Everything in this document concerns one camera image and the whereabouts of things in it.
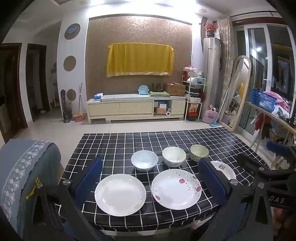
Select white shelf rack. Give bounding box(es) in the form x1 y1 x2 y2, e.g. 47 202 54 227
181 67 207 121

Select upright vacuum cleaner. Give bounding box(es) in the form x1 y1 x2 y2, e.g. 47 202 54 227
60 90 73 123

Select small white printed plate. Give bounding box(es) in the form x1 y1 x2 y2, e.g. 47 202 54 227
210 160 237 181

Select cardboard box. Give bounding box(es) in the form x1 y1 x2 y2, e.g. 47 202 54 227
165 83 186 97

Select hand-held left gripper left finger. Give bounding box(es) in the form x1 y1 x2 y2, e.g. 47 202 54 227
30 158 114 241

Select hanging clothes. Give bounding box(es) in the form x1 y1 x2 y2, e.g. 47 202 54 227
252 111 286 142

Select black checked tablecloth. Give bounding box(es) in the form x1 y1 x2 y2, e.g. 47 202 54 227
58 126 270 233

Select beige curtain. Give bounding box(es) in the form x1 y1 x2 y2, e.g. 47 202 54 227
217 15 234 112

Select plain white plate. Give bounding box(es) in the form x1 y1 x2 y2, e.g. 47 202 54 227
95 174 147 217

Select round wall decor with blue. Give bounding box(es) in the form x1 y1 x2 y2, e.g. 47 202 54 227
64 23 81 40

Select dark wooden door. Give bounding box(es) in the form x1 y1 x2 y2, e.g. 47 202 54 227
0 44 23 138

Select vase with red flowers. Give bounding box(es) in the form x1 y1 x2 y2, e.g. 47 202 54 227
203 22 219 38

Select white plate with pink flowers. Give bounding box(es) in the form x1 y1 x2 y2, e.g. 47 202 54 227
151 169 202 210

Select mop with blue head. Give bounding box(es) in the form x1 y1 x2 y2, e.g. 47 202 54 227
209 92 230 128

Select pink bag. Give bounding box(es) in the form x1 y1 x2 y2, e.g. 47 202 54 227
202 108 219 125

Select bluish white bowl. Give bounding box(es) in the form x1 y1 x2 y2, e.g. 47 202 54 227
131 150 159 172

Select broom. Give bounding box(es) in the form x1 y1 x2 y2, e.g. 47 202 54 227
77 83 85 116

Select pink clothes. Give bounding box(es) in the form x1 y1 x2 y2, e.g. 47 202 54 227
264 90 290 112

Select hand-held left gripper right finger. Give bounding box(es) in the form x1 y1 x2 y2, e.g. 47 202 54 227
198 158 278 241

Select beige tv cabinet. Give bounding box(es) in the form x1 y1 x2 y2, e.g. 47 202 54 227
86 95 187 124

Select white bowl with pink pattern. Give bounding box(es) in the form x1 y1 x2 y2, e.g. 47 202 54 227
162 146 187 168

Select white standing air conditioner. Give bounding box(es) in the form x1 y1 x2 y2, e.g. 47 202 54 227
203 37 224 116

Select yellow cloth cover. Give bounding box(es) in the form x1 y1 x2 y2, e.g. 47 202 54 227
106 43 175 78

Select pile of clothes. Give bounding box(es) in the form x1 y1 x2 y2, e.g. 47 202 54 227
187 74 207 88

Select standing mirror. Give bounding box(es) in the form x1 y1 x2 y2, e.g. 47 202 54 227
219 55 252 131

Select green patterned bowl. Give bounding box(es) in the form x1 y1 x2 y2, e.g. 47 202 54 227
189 144 209 162

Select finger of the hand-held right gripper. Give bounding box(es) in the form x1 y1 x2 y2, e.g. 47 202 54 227
266 141 296 164
239 154 296 183

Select blue plastic basket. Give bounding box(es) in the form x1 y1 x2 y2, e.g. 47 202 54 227
251 88 277 113

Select red dustpan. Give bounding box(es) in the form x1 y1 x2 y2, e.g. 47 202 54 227
72 112 88 122

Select glass sliding door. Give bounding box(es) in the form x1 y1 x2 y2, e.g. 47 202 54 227
231 21 296 141

